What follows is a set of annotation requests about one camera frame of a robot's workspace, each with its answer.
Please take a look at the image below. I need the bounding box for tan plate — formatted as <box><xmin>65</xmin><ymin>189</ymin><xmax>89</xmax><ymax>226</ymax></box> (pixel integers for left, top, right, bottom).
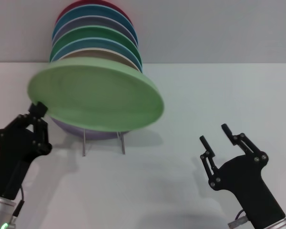
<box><xmin>59</xmin><ymin>48</ymin><xmax>141</xmax><ymax>72</ymax></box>

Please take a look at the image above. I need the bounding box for metal wire plate rack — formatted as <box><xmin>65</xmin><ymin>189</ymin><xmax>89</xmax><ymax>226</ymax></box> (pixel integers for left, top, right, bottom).
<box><xmin>82</xmin><ymin>128</ymin><xmax>126</xmax><ymax>157</ymax></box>

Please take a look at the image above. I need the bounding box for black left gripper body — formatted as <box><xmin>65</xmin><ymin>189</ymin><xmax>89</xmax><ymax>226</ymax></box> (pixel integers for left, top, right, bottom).
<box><xmin>0</xmin><ymin>128</ymin><xmax>48</xmax><ymax>201</ymax></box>

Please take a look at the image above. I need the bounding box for lavender plate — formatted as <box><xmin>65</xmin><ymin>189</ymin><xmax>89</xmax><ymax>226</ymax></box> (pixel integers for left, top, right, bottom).
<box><xmin>49</xmin><ymin>116</ymin><xmax>134</xmax><ymax>140</ymax></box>

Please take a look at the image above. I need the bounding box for red plate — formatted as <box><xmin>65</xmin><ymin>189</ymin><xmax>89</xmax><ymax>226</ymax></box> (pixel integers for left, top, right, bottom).
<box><xmin>54</xmin><ymin>0</ymin><xmax>133</xmax><ymax>26</ymax></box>

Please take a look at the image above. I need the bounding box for deep blue plate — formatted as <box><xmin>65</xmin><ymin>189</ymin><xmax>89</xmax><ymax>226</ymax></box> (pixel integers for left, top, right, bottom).
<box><xmin>51</xmin><ymin>4</ymin><xmax>139</xmax><ymax>46</ymax></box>

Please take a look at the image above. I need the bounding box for left wrist cable with connector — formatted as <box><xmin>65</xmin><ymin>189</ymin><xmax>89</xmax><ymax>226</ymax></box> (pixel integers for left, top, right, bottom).
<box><xmin>11</xmin><ymin>185</ymin><xmax>25</xmax><ymax>225</ymax></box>

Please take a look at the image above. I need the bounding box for grey purple plate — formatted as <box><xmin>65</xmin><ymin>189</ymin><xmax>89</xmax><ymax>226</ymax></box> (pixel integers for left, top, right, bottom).
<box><xmin>52</xmin><ymin>16</ymin><xmax>138</xmax><ymax>45</ymax></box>

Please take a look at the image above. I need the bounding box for dark green plate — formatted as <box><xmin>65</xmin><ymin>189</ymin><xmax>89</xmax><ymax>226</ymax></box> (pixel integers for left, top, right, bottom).
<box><xmin>49</xmin><ymin>25</ymin><xmax>142</xmax><ymax>63</ymax></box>

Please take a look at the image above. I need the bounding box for light blue plate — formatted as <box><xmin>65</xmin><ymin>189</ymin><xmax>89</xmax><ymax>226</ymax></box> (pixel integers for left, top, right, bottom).
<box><xmin>49</xmin><ymin>37</ymin><xmax>143</xmax><ymax>72</ymax></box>

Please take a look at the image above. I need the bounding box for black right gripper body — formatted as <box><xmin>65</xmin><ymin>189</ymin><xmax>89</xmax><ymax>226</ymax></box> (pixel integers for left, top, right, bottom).
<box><xmin>209</xmin><ymin>155</ymin><xmax>286</xmax><ymax>225</ymax></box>

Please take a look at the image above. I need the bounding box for wrist cable with connector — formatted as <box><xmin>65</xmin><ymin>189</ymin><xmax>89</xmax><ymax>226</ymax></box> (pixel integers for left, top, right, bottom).
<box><xmin>227</xmin><ymin>209</ymin><xmax>250</xmax><ymax>227</ymax></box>
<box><xmin>11</xmin><ymin>185</ymin><xmax>25</xmax><ymax>225</ymax></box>

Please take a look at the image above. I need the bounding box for light green plate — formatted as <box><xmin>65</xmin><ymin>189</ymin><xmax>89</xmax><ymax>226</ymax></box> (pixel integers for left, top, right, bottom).
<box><xmin>27</xmin><ymin>59</ymin><xmax>164</xmax><ymax>132</ymax></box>

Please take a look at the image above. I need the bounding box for right wrist cable with connector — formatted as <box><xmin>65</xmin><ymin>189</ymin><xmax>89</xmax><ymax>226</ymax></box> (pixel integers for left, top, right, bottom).
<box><xmin>227</xmin><ymin>209</ymin><xmax>250</xmax><ymax>227</ymax></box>

